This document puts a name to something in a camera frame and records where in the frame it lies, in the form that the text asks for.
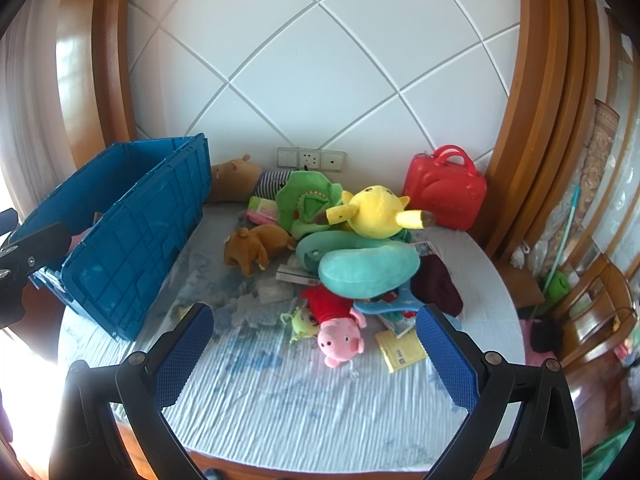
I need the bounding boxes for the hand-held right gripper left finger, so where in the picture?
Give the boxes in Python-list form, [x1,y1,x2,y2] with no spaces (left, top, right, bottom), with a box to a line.
[48,303,216,480]

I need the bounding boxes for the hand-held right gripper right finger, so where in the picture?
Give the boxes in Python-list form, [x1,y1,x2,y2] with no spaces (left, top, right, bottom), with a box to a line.
[415,304,583,480]

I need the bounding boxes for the maroon cloth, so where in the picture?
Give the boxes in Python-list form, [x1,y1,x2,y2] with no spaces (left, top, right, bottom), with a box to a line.
[410,256,464,317]

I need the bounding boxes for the blue plastic storage crate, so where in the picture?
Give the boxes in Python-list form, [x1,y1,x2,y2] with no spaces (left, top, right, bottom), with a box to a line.
[9,133,213,342]

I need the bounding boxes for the pink pig plush red dress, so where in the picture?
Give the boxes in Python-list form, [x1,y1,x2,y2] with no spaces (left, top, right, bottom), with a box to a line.
[300,285,368,368]

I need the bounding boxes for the small green plush keychain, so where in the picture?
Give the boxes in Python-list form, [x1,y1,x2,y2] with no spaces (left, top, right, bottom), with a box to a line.
[280,306,321,343]

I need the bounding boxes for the brown bear plush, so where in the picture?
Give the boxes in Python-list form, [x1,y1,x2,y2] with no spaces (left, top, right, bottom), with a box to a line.
[223,225,297,278]

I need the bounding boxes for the white blue medicine box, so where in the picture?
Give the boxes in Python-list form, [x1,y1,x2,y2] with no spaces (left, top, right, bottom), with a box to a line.
[276,255,321,283]

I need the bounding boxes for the yellow paper packet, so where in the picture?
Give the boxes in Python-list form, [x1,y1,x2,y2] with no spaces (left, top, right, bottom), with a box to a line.
[375,330,428,373]

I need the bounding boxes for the blue fabric pouch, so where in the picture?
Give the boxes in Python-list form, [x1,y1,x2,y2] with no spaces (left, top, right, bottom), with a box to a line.
[352,287,421,318]

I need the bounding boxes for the clear plastic bag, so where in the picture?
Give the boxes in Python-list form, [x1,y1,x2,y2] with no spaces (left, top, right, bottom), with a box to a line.
[232,280,301,331]

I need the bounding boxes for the black cloth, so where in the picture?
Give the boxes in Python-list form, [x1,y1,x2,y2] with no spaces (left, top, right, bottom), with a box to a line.
[530,317,563,353]

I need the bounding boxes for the white curtain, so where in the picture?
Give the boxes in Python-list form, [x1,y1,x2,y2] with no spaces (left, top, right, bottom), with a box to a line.
[0,0,66,211]

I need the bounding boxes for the green plastic object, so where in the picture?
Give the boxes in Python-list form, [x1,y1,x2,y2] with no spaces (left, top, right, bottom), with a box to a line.
[545,270,571,306]

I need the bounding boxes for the wooden chair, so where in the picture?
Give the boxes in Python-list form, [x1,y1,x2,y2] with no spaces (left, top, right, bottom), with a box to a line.
[545,255,640,411]

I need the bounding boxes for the pink green packet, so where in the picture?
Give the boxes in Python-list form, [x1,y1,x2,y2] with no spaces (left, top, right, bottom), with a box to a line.
[246,196,281,226]

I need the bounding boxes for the red toy suitcase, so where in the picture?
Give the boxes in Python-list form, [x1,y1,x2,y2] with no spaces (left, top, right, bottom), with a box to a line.
[402,145,487,231]

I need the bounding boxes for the yellow plush toy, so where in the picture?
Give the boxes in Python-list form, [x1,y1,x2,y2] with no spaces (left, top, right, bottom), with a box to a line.
[326,186,436,238]

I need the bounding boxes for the teal stick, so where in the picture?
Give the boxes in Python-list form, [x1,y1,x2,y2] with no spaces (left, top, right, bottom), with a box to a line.
[530,186,581,321]

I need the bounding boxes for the brown capybara plush striped shirt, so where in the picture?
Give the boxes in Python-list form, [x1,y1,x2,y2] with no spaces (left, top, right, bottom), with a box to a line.
[207,154,296,204]

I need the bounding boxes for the green dinosaur plush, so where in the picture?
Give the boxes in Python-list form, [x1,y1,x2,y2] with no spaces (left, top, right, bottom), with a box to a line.
[276,170,346,238]

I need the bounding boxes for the green cloth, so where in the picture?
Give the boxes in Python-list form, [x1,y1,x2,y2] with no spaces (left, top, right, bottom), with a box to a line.
[582,420,640,480]

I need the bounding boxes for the wooden wall trim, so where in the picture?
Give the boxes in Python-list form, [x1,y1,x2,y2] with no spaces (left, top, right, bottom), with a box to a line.
[482,0,608,261]
[57,0,138,171]

